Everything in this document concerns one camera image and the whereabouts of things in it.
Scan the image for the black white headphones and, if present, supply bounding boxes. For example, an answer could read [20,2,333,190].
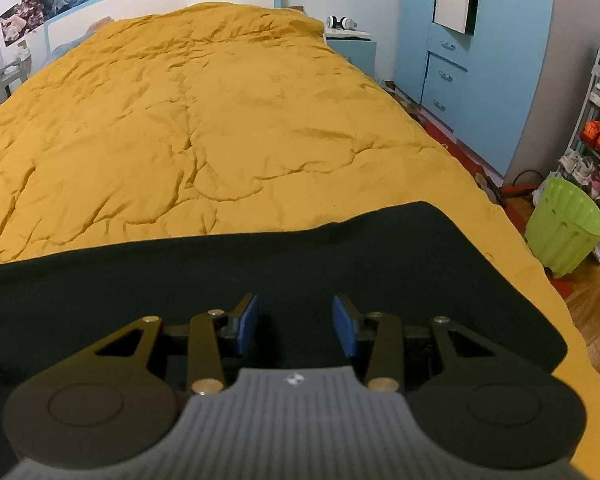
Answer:
[325,15,358,30]

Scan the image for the green plastic waste bin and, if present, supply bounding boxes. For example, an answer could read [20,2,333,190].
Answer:
[524,177,600,278]

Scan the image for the blue nightstand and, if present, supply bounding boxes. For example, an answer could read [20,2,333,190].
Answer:
[326,38,377,77]

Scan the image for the yellow quilt bedspread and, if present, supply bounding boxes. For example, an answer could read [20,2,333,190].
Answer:
[0,2,600,479]

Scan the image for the grey plastic chair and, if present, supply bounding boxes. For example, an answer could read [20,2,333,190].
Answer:
[0,58,31,101]

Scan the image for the black pants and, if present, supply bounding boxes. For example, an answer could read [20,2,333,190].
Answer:
[0,199,569,476]

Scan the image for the blue white wardrobe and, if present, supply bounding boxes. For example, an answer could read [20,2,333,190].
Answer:
[394,0,554,176]

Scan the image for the blue pillow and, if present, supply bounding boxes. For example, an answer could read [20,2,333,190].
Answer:
[40,10,114,68]

